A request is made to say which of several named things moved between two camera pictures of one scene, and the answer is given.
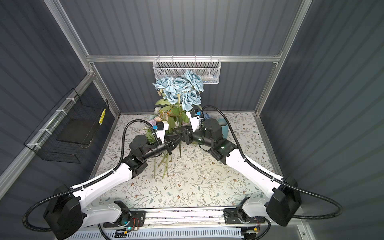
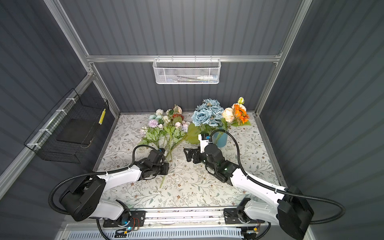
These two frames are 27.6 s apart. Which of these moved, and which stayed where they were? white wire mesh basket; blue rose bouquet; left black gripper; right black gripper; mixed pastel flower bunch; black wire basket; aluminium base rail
Moved: right black gripper; blue rose bouquet; left black gripper
Stayed: aluminium base rail; black wire basket; white wire mesh basket; mixed pastel flower bunch
